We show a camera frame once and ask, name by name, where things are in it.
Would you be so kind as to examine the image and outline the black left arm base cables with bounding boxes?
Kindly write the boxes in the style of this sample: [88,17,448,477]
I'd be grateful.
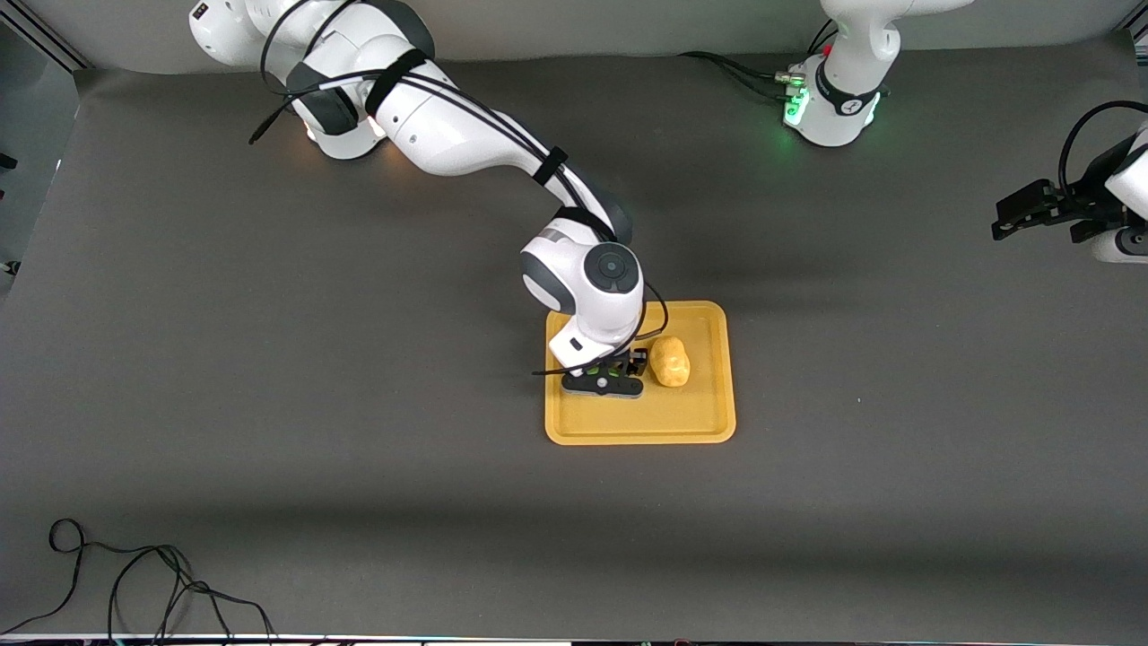
[677,22,835,100]

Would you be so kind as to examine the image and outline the yellow brown potato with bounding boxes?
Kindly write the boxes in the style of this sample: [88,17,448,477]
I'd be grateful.
[649,335,692,388]

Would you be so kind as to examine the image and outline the yellow plastic tray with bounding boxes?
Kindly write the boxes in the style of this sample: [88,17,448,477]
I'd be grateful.
[544,301,737,446]

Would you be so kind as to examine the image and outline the thin black loose cable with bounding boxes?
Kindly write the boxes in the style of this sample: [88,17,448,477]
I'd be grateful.
[0,519,275,643]

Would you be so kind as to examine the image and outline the black left arm wrist cable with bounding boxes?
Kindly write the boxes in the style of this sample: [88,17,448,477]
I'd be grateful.
[1057,100,1148,194]

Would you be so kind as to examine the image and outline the dark grey table mat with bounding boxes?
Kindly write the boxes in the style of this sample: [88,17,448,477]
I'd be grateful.
[0,31,1148,642]

